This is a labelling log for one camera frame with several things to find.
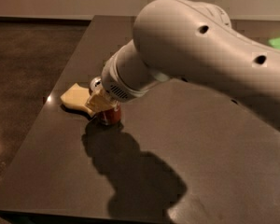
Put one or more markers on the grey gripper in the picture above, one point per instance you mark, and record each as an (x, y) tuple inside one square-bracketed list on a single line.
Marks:
[(116, 85)]

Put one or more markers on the red coke can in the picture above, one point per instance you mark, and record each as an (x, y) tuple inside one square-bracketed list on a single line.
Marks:
[(108, 117)]

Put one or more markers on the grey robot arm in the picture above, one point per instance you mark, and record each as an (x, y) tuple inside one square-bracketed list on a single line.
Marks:
[(194, 42)]

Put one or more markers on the yellow sponge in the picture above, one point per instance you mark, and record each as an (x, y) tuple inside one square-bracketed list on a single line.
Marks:
[(75, 98)]

